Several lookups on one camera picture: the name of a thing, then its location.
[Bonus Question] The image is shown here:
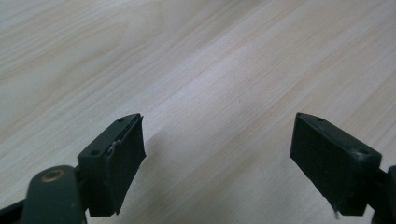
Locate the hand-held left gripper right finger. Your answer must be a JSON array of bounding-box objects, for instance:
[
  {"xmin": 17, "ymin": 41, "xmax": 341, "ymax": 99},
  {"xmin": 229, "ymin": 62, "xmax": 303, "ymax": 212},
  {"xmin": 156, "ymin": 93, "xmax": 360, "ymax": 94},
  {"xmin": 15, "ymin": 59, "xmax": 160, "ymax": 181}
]
[{"xmin": 290, "ymin": 112, "xmax": 383, "ymax": 217}]

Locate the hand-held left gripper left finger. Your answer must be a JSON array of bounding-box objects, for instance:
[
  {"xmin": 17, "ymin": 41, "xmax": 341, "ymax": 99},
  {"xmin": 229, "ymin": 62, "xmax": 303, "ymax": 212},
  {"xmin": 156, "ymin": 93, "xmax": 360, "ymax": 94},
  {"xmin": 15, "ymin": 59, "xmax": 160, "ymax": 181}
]
[{"xmin": 77, "ymin": 113, "xmax": 148, "ymax": 217}]

